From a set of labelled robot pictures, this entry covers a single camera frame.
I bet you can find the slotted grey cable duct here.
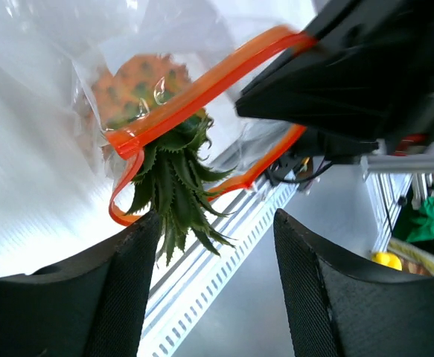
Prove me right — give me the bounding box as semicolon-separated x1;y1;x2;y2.
137;178;296;356

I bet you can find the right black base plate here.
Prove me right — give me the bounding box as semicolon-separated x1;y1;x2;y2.
264;152;334;191

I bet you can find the clear zip bag orange zipper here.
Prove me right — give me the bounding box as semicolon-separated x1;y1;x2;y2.
0;1;317;234

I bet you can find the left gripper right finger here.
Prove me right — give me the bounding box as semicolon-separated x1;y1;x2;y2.
273;210;434;356

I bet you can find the green gloved object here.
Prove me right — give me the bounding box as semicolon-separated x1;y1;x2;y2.
392;185;434;243

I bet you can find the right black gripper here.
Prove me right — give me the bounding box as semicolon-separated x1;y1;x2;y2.
236;1;434;156

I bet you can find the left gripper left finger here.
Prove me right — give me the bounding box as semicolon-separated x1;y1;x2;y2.
0;212;161;356

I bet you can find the aluminium mounting rail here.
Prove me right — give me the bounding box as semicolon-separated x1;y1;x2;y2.
144;165;416;333

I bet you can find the yellow object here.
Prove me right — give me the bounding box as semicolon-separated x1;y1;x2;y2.
371;251;403;271

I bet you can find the small orange pineapple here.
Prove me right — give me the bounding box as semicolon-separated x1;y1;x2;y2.
91;55;230;261

